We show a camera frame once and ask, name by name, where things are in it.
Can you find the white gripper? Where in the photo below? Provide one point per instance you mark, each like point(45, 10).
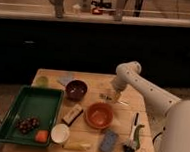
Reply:
point(115, 92)

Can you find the metal fork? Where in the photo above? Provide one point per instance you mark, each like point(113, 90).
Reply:
point(107, 98)

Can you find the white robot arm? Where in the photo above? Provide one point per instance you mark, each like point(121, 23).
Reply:
point(176, 136)

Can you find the orange bowl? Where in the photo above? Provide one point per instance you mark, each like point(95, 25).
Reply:
point(99, 115)

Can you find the purple bowl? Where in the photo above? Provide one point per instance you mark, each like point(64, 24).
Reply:
point(76, 90)

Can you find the wooden black eraser block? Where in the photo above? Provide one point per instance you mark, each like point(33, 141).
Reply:
point(72, 114)

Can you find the grey cloth piece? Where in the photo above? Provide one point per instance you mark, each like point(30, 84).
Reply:
point(66, 78)

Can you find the blue sponge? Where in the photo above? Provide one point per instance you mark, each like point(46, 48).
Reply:
point(109, 141)

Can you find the black white dish brush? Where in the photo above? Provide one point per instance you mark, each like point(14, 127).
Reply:
point(132, 143)

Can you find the red object on shelf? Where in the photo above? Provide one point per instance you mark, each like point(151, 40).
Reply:
point(97, 11)

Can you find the green plastic tray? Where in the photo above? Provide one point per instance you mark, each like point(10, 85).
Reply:
point(31, 102)

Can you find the white cup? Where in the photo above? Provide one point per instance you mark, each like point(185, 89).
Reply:
point(60, 133)

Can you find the green yellow cup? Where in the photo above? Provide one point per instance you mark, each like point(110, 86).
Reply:
point(42, 81)

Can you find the yellow banana toy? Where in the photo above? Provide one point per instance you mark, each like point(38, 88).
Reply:
point(77, 146)

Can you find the orange fruit block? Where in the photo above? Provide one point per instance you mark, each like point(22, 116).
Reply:
point(41, 136)

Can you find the dark grape bunch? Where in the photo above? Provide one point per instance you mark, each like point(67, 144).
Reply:
point(27, 125)

